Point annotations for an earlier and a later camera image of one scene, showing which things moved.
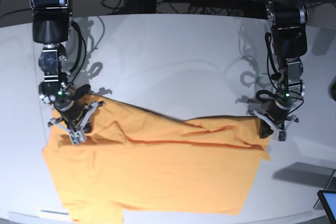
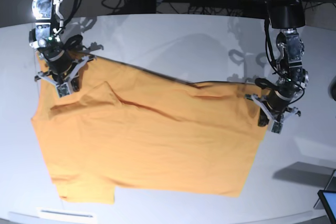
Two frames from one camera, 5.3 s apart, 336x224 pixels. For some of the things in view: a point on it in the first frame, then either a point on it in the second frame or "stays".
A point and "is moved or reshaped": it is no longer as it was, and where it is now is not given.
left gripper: [74, 117] to [62, 71]
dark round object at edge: [332, 89] stays
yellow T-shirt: [134, 161] is moved or reshaped
